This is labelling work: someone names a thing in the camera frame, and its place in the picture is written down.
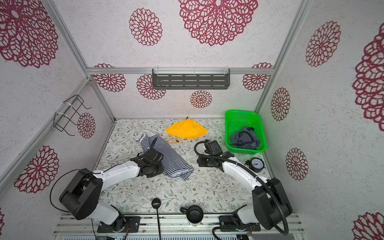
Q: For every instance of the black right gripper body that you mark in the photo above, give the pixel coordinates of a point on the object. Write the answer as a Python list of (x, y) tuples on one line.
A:
[(206, 162)]

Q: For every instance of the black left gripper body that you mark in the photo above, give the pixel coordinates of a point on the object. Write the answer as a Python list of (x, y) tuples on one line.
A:
[(157, 169)]

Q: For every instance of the blue white striped tank top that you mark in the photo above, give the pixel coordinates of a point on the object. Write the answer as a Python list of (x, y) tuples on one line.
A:
[(174, 166)]

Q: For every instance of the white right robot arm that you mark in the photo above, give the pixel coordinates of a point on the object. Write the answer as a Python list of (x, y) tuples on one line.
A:
[(270, 205)]

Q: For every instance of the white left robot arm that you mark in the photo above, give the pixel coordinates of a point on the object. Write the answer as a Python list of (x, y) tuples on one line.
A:
[(81, 196)]

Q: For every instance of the grey tank top in basket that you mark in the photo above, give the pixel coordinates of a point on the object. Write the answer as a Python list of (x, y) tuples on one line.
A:
[(245, 139)]

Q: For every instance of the yellow bucket hat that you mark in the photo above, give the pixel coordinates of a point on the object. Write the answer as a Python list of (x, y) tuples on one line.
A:
[(185, 130)]

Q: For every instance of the green plastic basket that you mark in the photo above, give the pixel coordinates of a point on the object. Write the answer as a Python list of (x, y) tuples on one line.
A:
[(235, 120)]

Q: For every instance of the black ladle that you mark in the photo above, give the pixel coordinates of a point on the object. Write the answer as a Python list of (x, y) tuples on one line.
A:
[(156, 203)]

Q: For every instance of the black pressure gauge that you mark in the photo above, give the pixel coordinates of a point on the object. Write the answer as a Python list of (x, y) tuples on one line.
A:
[(256, 165)]

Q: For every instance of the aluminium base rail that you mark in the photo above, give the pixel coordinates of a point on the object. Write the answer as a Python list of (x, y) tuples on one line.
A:
[(171, 227)]

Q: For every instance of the grey wall shelf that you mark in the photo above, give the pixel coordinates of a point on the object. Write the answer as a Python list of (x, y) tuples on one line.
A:
[(191, 80)]

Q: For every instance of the black wire wall rack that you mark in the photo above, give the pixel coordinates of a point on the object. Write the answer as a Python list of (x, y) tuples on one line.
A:
[(65, 117)]

